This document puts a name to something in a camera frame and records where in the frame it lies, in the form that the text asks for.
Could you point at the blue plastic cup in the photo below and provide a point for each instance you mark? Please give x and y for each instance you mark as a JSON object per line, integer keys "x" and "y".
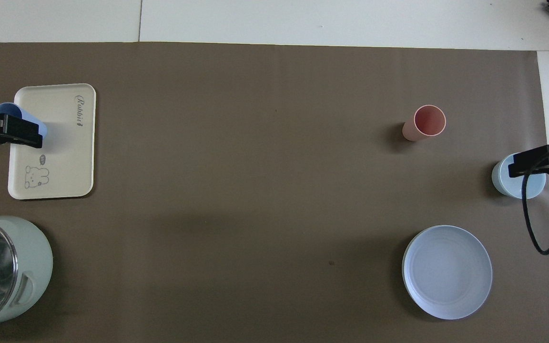
{"x": 10, "y": 110}

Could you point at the pink plastic cup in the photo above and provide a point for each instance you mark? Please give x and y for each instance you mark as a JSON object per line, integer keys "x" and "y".
{"x": 424, "y": 121}

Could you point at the cream rabbit print tray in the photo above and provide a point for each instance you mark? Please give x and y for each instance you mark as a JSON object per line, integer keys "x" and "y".
{"x": 60, "y": 162}

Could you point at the light blue bowl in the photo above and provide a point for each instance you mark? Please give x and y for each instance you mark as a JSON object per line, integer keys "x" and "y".
{"x": 505, "y": 183}

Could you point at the pale green electric pot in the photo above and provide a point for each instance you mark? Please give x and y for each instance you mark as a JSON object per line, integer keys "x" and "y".
{"x": 3, "y": 271}

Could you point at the light blue plate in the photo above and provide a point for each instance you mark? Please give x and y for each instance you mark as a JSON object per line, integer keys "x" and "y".
{"x": 447, "y": 271}

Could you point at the brown table mat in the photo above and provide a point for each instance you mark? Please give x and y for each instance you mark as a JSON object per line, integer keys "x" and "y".
{"x": 255, "y": 190}

